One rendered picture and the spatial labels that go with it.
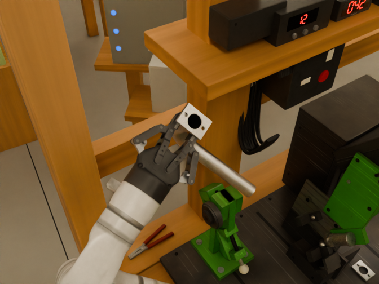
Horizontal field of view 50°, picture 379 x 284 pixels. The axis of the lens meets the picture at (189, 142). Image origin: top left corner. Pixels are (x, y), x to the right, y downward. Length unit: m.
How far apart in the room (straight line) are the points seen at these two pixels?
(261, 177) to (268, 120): 1.61
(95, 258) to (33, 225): 1.94
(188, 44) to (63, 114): 0.30
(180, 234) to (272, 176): 0.41
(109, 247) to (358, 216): 0.70
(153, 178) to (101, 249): 0.13
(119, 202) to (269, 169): 0.95
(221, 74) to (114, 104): 2.45
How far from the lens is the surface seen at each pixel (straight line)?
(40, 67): 0.74
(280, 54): 0.89
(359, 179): 1.12
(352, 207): 1.15
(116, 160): 1.08
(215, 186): 1.11
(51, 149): 0.85
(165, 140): 0.69
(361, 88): 1.38
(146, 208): 0.66
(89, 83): 3.48
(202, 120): 0.71
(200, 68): 0.83
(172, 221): 1.37
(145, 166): 0.68
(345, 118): 1.25
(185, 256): 1.27
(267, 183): 1.49
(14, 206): 2.71
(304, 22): 0.94
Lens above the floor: 2.01
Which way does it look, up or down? 44 degrees down
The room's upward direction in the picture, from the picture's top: straight up
